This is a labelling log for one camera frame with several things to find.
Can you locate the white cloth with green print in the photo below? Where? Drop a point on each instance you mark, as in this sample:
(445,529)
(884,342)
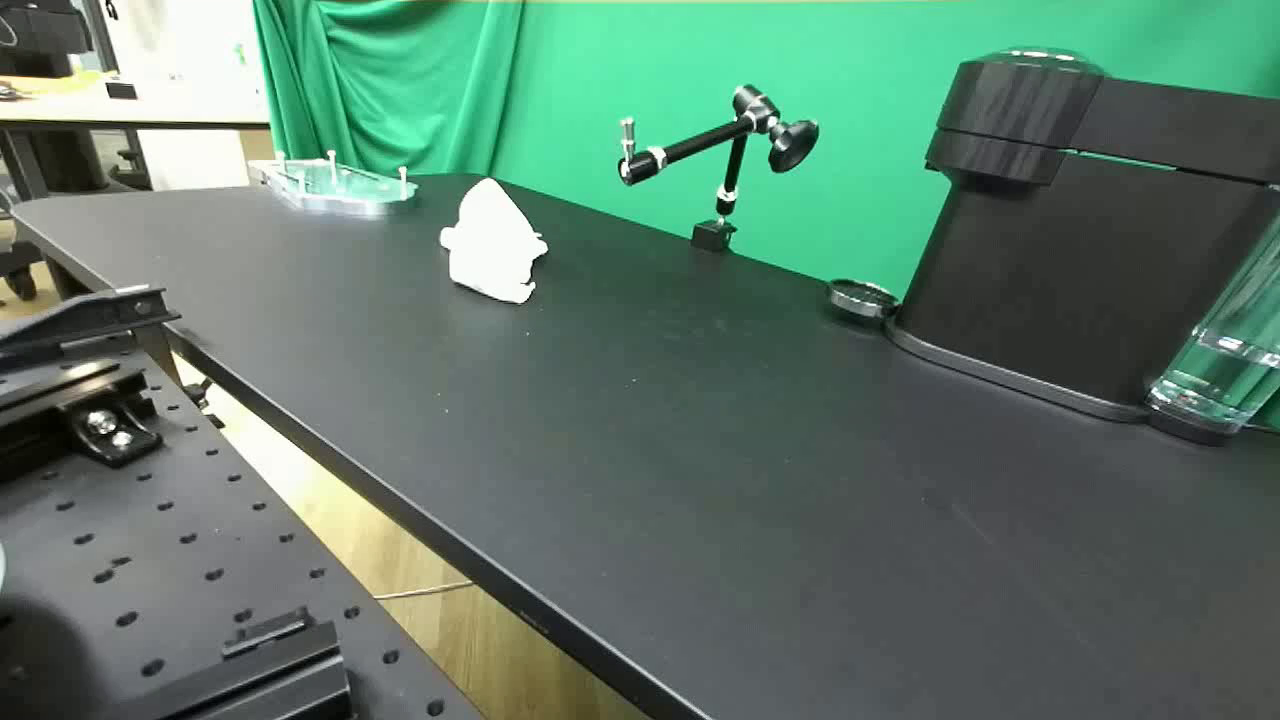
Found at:
(495,242)

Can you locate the black articulated stand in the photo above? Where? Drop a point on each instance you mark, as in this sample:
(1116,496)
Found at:
(731,157)

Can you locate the green backdrop curtain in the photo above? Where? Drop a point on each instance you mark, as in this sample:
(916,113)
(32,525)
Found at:
(855,80)

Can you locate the black coffee machine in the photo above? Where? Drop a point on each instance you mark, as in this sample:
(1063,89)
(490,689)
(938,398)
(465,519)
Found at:
(1064,254)

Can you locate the black mounting block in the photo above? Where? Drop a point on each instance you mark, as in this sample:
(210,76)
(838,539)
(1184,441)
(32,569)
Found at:
(253,674)

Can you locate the black perforated breadboard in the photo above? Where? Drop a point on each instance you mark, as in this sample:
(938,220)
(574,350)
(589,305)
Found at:
(173,561)

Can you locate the small black metal clamp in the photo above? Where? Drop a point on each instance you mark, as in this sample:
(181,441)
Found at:
(112,428)

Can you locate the white cabinet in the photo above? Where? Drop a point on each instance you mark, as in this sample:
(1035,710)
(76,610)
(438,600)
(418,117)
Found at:
(187,47)

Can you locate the wooden background desk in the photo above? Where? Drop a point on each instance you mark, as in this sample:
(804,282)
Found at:
(134,110)

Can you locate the clear water tank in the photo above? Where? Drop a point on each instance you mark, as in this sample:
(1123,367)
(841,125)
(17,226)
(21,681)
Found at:
(1224,362)

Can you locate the black chair base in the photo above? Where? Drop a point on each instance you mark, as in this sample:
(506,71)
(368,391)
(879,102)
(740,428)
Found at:
(17,266)

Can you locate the black bag on desk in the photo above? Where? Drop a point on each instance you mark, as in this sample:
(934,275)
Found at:
(41,34)

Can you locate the black rail bracket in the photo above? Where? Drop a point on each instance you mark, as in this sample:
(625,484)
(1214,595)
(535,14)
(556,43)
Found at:
(82,322)

